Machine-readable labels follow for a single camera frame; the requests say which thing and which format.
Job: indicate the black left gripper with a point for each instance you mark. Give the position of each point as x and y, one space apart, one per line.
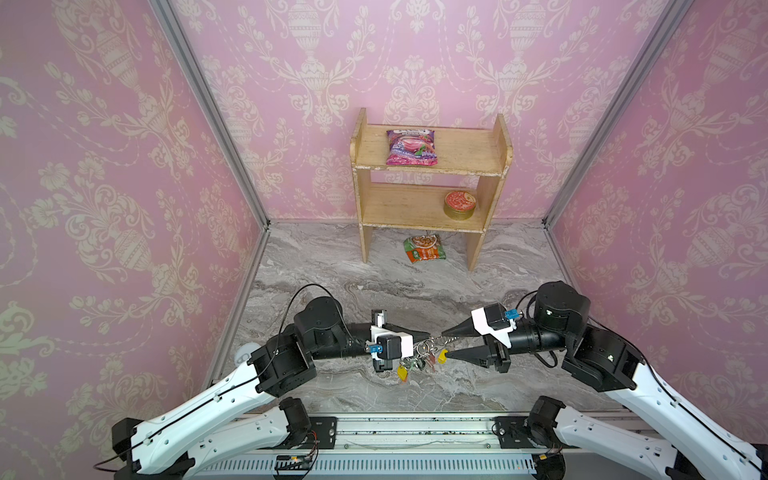
404 330

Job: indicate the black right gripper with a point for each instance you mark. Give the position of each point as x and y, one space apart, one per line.
495 347

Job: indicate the yellow key tag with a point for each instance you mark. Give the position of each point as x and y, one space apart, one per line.
402 373
442 357

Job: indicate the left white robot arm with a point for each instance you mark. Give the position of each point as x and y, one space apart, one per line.
251 408

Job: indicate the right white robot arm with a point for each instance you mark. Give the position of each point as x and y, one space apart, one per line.
688 444

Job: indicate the green orange snack packet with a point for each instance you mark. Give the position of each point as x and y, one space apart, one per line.
424 248

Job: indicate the round red gold tin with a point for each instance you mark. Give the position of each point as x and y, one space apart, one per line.
459 205

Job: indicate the pink snack packet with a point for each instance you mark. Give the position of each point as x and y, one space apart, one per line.
411 147

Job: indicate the wooden two-tier shelf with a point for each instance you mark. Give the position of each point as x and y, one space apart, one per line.
486 154

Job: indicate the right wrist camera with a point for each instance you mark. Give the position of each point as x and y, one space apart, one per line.
496 321

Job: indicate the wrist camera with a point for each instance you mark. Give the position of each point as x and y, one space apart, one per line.
386 345
496 321

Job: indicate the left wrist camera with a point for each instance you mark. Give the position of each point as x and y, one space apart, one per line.
386 345

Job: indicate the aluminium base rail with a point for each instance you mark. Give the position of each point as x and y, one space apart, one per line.
440 446

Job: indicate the aluminium corner post right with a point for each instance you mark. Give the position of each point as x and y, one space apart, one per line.
669 20

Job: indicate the aluminium corner post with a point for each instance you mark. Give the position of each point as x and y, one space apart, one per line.
669 20
191 67

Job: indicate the aluminium corner post left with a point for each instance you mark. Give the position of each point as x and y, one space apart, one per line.
191 67

